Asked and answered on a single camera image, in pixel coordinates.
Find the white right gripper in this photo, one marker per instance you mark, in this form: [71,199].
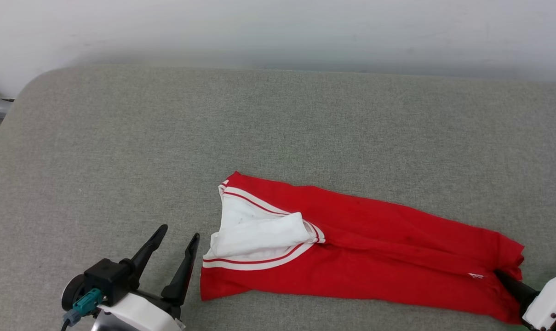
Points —
[551,299]

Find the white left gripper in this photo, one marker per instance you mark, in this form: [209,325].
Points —
[135,315]

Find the red basketball jersey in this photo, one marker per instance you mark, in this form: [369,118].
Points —
[374,257]

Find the grey fabric sofa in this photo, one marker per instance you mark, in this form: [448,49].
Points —
[259,119]

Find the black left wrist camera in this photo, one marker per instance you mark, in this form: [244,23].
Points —
[105,278]

